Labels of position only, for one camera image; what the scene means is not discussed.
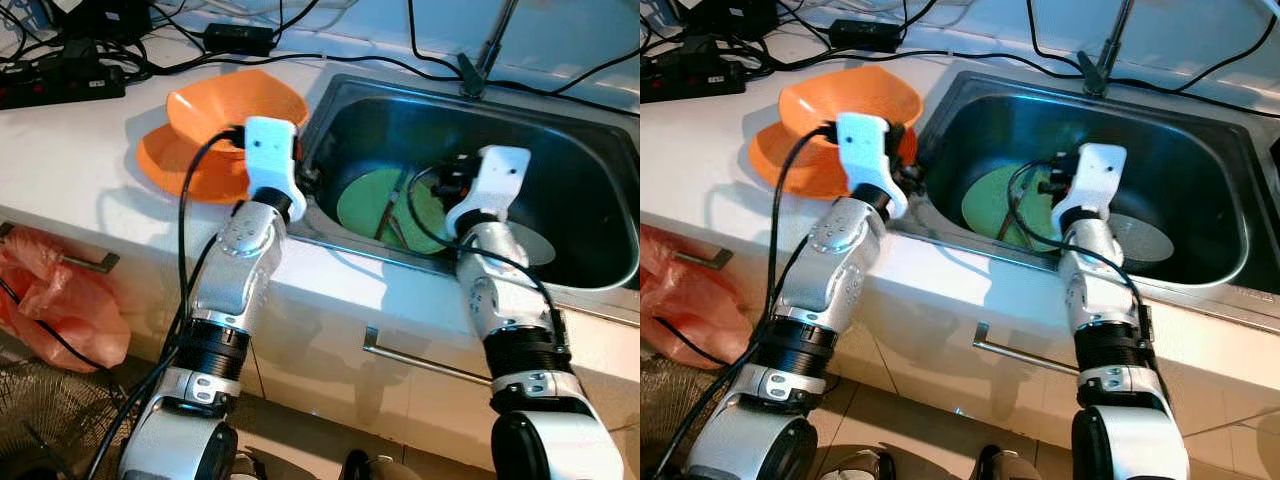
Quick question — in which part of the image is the green plate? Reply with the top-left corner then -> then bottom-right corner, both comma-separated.
962,165 -> 1066,251
336,168 -> 456,256

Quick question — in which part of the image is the orange plastic bag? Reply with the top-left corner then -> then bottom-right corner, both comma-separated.
640,225 -> 756,369
0,225 -> 131,373

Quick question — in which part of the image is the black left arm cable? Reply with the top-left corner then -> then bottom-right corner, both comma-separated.
650,125 -> 846,480
85,125 -> 246,480

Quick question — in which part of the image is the dark metal faucet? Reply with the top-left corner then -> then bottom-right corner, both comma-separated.
458,0 -> 521,98
1078,0 -> 1136,96

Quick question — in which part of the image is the white kitchen cabinet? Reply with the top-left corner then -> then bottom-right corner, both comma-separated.
0,200 -> 641,480
640,200 -> 1280,480

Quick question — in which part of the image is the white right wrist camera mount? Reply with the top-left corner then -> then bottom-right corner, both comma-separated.
445,146 -> 532,236
1050,143 -> 1128,233

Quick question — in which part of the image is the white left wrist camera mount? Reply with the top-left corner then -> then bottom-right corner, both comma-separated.
243,117 -> 301,216
835,112 -> 909,219

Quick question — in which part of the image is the black power strip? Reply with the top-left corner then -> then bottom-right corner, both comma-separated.
0,55 -> 126,111
640,52 -> 746,101

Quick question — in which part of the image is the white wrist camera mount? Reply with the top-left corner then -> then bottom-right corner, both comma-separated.
1050,143 -> 1128,233
835,112 -> 909,219
445,146 -> 532,236
243,117 -> 301,216

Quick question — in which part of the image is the orange plastic plate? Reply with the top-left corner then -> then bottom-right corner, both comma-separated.
748,120 -> 916,198
135,122 -> 256,204

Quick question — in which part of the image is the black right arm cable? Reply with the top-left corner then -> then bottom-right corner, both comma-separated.
1005,158 -> 1151,341
405,165 -> 571,351

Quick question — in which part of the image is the robot right leg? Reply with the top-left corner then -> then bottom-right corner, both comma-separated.
975,447 -> 1041,480
340,450 -> 401,480

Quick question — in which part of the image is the large black power adapter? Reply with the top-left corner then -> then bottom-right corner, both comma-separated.
50,0 -> 151,41
680,0 -> 779,39

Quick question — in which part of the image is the orange plastic bowl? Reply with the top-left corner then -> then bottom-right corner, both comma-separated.
165,68 -> 309,146
778,65 -> 923,141

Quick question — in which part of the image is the grey bowl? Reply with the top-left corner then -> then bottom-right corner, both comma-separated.
505,225 -> 558,268
1110,212 -> 1176,263

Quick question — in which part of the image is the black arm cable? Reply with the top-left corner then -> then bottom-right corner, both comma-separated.
1005,158 -> 1151,341
405,165 -> 571,351
650,125 -> 846,480
85,125 -> 246,480

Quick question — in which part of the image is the black floor cable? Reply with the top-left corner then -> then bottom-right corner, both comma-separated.
0,280 -> 121,376
655,315 -> 741,366

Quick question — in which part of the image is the black power cable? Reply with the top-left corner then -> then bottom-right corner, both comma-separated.
406,0 -> 466,79
1026,0 -> 1086,76

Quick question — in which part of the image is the silver drawer handle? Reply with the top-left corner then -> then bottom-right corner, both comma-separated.
362,327 -> 496,386
640,222 -> 736,269
973,322 -> 1081,376
0,220 -> 121,273

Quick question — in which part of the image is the small black power adapter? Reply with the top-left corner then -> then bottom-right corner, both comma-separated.
828,18 -> 899,53
203,22 -> 276,56

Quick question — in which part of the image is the gold metal spoon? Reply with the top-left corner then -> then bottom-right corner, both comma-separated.
373,192 -> 403,241
997,188 -> 1026,239

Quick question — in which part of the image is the stainless steel sink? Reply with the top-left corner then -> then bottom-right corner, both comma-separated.
285,73 -> 641,301
890,70 -> 1280,321

